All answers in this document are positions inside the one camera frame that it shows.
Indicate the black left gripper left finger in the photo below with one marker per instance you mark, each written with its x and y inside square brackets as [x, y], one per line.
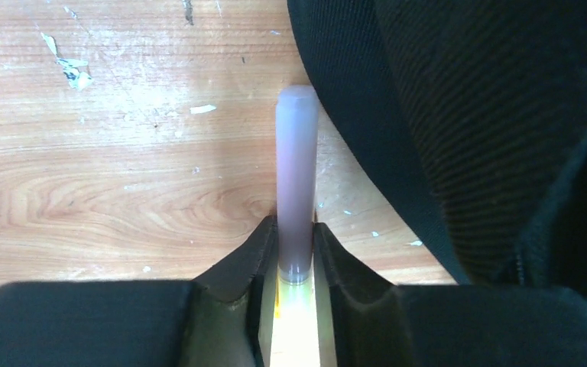
[223, 317]

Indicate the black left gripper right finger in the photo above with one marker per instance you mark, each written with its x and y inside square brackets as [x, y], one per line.
[369, 321]

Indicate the pink yellow highlighter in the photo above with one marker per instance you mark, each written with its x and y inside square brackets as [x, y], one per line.
[296, 132]

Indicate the black student backpack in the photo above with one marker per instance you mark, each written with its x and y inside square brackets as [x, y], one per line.
[470, 117]

